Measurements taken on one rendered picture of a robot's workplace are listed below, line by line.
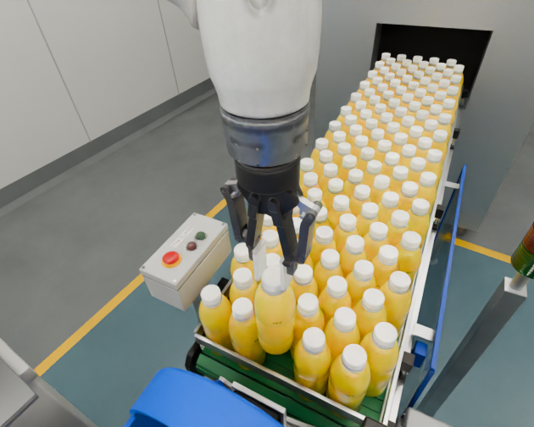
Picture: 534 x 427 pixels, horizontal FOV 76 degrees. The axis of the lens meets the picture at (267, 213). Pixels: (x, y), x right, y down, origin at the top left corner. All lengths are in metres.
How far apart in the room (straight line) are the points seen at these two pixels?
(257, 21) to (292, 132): 0.10
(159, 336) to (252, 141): 1.74
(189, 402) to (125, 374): 1.50
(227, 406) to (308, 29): 0.40
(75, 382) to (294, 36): 1.93
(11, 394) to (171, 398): 0.43
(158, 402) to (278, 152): 0.34
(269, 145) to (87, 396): 1.78
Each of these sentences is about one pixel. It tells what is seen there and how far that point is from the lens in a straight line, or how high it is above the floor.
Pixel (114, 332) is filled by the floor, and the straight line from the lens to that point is 2.11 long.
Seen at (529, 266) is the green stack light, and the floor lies 1.18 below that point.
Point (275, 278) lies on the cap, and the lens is 0.54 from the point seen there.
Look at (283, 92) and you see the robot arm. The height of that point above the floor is 1.54.
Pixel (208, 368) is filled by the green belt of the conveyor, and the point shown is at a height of 0.89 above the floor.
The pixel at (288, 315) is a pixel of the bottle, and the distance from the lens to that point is 0.59.
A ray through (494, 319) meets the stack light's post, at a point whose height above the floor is 1.01.
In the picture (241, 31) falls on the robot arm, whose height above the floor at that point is 1.59.
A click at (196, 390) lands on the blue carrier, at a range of 0.48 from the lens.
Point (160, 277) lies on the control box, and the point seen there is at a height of 1.10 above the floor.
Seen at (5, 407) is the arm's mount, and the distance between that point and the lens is 0.85.
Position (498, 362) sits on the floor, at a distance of 2.08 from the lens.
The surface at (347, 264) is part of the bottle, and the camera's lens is 0.80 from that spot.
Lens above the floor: 1.66
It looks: 42 degrees down
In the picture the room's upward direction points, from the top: 4 degrees counter-clockwise
